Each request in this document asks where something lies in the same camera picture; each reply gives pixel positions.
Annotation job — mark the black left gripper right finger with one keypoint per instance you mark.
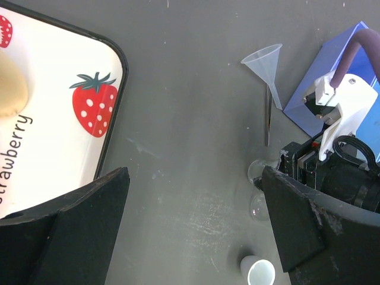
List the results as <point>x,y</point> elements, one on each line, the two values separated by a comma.
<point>320,239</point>

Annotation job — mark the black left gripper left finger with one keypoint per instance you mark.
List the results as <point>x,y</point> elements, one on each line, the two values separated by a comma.
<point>67,240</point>

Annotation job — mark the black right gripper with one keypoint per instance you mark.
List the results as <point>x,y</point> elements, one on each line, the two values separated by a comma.
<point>350,172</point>

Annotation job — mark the clear glass flask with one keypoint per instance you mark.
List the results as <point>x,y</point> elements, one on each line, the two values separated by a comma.
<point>258,205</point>

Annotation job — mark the blue compartment organizer box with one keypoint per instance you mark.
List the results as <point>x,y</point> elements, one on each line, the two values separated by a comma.
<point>356,51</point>

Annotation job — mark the clear plastic funnel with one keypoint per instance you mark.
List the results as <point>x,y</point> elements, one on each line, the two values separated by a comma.
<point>264,64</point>

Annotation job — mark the small white plastic cup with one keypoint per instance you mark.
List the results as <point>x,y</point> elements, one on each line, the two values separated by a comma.
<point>257,271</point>

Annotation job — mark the thin metal tweezers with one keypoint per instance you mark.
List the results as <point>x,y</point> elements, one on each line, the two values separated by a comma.
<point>267,113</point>

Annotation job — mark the strawberry pattern tray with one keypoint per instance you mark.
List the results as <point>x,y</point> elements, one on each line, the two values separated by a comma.
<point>75,80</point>

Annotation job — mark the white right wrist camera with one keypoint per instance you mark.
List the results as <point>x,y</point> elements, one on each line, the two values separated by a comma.
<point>351,101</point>

